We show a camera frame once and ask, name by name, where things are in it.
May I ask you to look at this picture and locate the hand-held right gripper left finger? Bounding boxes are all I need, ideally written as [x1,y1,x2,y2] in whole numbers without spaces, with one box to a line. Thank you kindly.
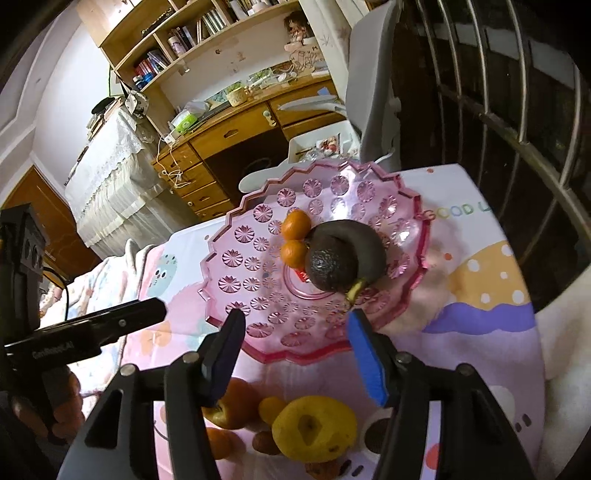
[60,308,247,480]

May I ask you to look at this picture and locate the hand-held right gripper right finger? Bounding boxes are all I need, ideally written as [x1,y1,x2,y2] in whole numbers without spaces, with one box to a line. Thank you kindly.
[347,310,539,480]

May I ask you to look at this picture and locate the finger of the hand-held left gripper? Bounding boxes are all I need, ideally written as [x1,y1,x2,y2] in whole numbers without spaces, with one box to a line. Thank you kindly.
[69,298,167,344]

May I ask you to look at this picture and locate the red yellow apple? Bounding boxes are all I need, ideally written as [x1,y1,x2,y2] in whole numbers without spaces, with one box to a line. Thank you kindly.
[203,377,262,430]

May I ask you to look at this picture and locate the small yellow tangerine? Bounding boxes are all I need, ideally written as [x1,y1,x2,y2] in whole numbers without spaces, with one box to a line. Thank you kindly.
[257,396,287,424]

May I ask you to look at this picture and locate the yellow pear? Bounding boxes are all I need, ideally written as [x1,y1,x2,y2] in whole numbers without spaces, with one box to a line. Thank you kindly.
[271,396,358,463]

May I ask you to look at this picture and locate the small brown fruit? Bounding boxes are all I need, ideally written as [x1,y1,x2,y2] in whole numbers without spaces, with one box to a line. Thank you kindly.
[305,459,342,480]
[252,431,281,455]

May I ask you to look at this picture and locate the pink glass fruit bowl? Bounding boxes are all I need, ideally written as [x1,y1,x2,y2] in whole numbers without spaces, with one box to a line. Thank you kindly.
[198,159,432,366]

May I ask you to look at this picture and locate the person's left hand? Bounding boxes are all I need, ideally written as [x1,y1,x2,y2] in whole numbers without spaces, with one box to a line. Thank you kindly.
[11,369,86,439]

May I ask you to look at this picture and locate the floral fleece blanket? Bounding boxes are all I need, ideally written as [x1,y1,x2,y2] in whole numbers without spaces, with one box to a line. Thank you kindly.
[39,240,160,402]

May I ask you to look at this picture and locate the brown wooden door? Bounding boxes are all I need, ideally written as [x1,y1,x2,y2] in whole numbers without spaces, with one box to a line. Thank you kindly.
[0,165,100,280]

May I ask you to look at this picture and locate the dark green avocado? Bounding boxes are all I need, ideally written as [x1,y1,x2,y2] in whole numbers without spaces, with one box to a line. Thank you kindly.
[304,248,358,292]

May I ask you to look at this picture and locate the cartoon printed tablecloth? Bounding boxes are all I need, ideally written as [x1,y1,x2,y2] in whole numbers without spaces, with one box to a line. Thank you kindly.
[124,162,548,480]

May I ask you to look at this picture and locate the piano under lace cover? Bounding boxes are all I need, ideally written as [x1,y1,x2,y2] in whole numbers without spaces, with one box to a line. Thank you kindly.
[64,107,197,252]

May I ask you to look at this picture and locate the dark waste bin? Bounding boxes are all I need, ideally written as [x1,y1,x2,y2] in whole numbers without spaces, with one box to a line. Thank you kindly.
[240,157,279,182]

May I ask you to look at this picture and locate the white floral curtain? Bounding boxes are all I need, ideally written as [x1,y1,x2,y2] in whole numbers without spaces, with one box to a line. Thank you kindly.
[531,272,591,480]

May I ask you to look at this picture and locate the green tissue box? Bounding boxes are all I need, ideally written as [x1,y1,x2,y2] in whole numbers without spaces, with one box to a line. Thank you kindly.
[167,110,200,136]

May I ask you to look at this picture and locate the wooden desk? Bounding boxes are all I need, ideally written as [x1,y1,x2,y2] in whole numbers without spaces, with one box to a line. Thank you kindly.
[151,73,354,222]

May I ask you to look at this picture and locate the white box with photos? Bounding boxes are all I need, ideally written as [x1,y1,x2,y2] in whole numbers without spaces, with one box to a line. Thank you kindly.
[288,131,357,163]

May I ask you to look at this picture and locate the metal window grille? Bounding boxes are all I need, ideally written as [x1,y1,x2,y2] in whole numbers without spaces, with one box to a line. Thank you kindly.
[392,0,591,319]

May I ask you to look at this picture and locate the grey office chair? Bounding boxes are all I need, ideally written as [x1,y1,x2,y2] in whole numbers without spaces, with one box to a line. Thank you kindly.
[239,0,403,192]

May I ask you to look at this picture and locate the wooden bookshelf with books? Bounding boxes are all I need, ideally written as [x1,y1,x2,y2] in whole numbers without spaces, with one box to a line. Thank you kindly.
[76,0,333,95]

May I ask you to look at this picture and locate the brown haired doll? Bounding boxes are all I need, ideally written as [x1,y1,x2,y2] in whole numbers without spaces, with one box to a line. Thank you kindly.
[283,11,325,52]

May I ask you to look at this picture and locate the white charger cables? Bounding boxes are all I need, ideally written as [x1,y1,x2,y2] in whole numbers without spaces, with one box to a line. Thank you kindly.
[154,133,186,191]

